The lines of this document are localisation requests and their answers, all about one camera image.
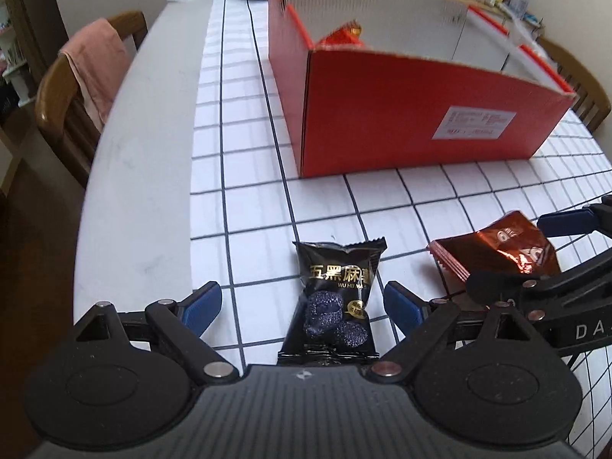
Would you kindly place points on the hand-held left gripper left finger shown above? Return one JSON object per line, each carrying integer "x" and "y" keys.
{"x": 203, "y": 308}

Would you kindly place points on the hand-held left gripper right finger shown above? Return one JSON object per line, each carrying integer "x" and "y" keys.
{"x": 404, "y": 311}

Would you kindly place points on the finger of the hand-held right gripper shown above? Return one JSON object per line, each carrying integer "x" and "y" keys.
{"x": 502, "y": 283}
{"x": 564, "y": 222}

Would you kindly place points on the brown foil snack packet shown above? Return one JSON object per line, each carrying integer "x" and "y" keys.
{"x": 507, "y": 244}

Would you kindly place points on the black snack packet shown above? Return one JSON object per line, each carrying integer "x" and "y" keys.
{"x": 330, "y": 296}

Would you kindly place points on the red cardboard box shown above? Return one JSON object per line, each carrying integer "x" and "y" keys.
{"x": 382, "y": 119}

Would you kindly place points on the red snack packet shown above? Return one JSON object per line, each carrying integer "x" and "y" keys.
{"x": 337, "y": 39}

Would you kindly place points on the white checked tablecloth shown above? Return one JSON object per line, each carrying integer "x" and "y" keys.
{"x": 334, "y": 201}

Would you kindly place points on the wooden slatted chair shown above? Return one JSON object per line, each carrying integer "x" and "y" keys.
{"x": 588, "y": 86}

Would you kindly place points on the wooden chair with towel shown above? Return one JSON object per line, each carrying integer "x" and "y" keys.
{"x": 52, "y": 105}

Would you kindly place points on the pink towel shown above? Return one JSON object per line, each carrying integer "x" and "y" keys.
{"x": 95, "y": 67}

